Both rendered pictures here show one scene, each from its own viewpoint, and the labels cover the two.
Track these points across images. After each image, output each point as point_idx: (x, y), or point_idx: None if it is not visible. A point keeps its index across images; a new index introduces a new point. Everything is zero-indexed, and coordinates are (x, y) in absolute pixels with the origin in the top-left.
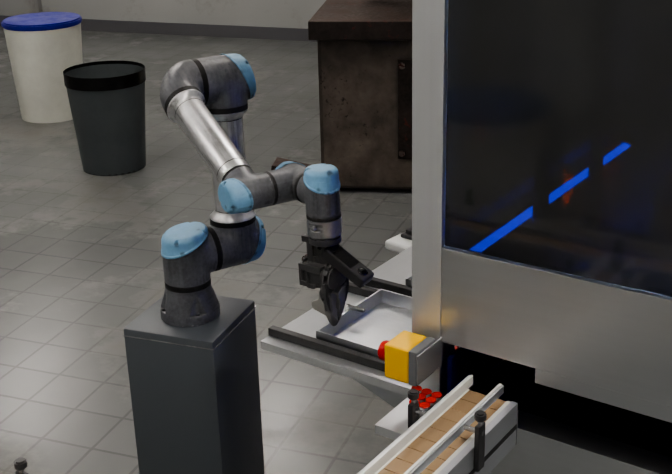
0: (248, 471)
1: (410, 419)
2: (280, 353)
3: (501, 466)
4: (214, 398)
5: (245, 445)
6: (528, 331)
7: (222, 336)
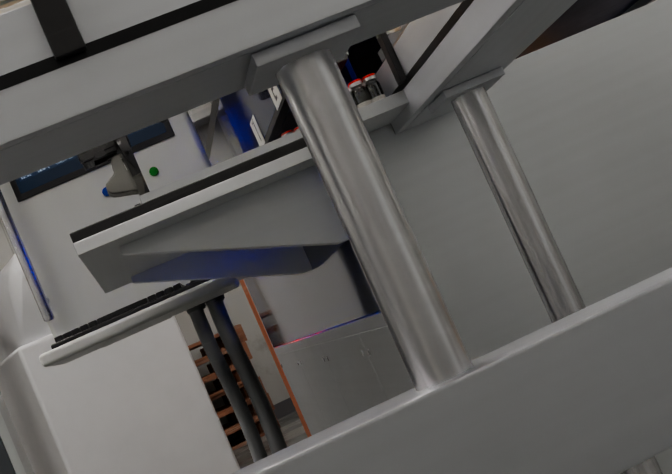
0: None
1: (386, 39)
2: (112, 237)
3: (466, 146)
4: (5, 458)
5: None
6: None
7: None
